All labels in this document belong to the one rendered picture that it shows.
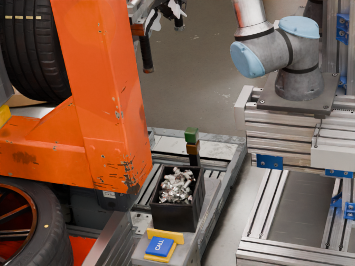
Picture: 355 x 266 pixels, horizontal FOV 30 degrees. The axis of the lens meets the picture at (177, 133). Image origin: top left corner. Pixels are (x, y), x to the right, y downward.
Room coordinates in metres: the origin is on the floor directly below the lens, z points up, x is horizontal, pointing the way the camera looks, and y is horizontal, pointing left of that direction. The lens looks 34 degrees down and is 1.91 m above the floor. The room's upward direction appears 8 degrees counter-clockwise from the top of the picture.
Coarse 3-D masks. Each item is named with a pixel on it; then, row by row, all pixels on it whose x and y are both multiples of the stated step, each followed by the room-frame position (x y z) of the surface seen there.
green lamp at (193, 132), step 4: (188, 128) 1.85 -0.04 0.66; (192, 128) 1.84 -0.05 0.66; (196, 128) 1.84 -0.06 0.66; (184, 132) 1.83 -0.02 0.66; (188, 132) 1.82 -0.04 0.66; (192, 132) 1.82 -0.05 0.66; (196, 132) 1.82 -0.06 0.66; (184, 136) 1.83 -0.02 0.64; (188, 136) 1.82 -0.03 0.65; (192, 136) 1.81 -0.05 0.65; (196, 136) 1.82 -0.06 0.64; (188, 140) 1.82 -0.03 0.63; (192, 140) 1.81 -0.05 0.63; (196, 140) 1.81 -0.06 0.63
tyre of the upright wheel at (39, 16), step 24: (0, 0) 2.23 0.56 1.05; (24, 0) 2.20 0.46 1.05; (48, 0) 2.16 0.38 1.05; (0, 24) 2.19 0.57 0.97; (24, 24) 2.16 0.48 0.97; (48, 24) 2.13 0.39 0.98; (24, 48) 2.14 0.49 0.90; (48, 48) 2.10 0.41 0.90; (24, 72) 2.16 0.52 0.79; (48, 72) 2.11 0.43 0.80; (48, 96) 2.19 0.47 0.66
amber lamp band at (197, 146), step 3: (198, 141) 1.84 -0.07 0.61; (186, 144) 1.83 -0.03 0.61; (198, 144) 1.83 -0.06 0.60; (186, 147) 1.82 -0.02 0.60; (189, 147) 1.82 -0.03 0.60; (192, 147) 1.81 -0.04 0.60; (195, 147) 1.81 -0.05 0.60; (198, 147) 1.82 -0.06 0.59; (186, 150) 1.82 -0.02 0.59; (189, 150) 1.82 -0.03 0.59; (192, 150) 1.82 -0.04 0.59; (195, 150) 1.81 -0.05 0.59; (198, 150) 1.82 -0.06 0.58; (189, 153) 1.82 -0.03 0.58; (192, 153) 1.82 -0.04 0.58; (195, 153) 1.81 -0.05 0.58
